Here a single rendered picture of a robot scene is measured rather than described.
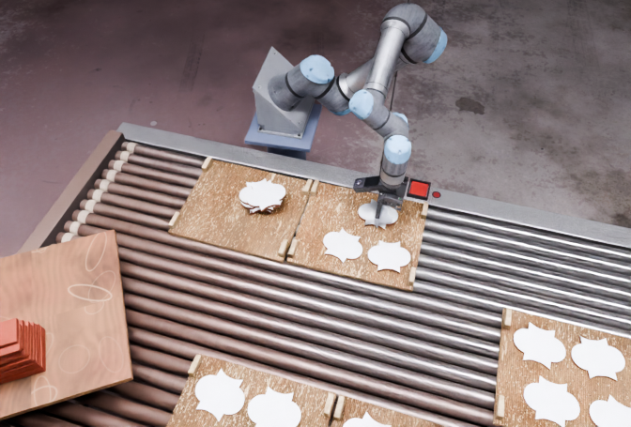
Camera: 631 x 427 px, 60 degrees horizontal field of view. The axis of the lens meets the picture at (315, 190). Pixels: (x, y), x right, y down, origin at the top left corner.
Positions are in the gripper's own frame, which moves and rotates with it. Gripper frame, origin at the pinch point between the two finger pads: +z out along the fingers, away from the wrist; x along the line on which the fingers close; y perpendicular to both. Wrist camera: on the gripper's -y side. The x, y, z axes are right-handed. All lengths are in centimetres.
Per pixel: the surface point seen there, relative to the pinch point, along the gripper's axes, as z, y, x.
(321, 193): 2.2, -21.1, 4.4
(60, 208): 4, -106, -27
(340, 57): 98, -57, 202
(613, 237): 0, 78, 13
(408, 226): 0.9, 11.1, -1.8
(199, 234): 4, -56, -23
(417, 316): 2.5, 19.2, -33.0
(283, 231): 2.5, -29.4, -14.7
